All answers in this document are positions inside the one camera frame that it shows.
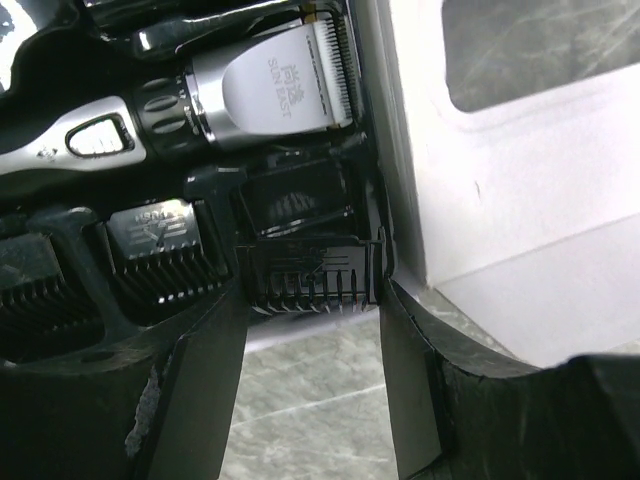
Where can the white hair clipper kit box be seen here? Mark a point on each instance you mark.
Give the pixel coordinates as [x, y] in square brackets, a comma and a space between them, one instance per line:
[496, 142]

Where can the black silver hair clipper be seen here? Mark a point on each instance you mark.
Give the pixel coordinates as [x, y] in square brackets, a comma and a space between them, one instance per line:
[287, 82]

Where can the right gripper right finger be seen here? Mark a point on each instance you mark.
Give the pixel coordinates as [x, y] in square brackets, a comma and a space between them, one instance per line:
[460, 410]

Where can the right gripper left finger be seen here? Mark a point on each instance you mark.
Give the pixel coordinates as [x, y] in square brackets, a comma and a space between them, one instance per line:
[157, 406]

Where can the black comb attachment in tray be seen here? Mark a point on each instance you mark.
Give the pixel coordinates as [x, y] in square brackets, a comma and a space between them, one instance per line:
[42, 299]

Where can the black comb attachment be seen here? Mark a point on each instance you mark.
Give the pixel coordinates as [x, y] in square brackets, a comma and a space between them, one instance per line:
[42, 299]
[165, 254]
[321, 275]

